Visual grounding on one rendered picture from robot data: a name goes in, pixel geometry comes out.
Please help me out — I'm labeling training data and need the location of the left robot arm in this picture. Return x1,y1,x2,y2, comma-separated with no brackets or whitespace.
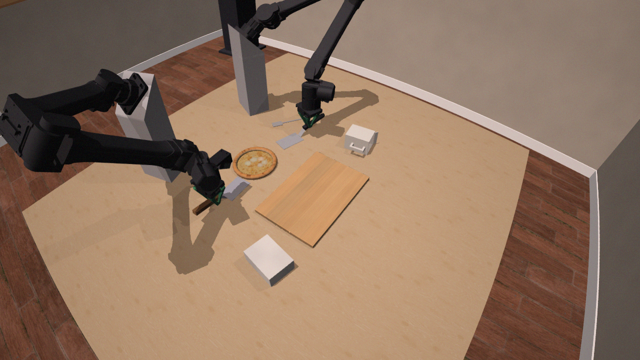
234,0,364,110

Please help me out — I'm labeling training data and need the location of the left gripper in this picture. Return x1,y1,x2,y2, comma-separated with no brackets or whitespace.
295,97,323,128

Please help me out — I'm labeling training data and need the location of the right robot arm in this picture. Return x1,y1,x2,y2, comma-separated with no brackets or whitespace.
0,69,233,192

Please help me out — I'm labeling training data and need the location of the wooden cutting board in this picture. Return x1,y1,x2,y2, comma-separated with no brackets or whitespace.
255,151,370,248

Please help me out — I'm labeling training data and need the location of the round cheese pizza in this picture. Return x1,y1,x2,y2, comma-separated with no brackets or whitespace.
232,147,278,180

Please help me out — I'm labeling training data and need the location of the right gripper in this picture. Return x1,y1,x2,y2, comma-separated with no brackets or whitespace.
190,179,226,206

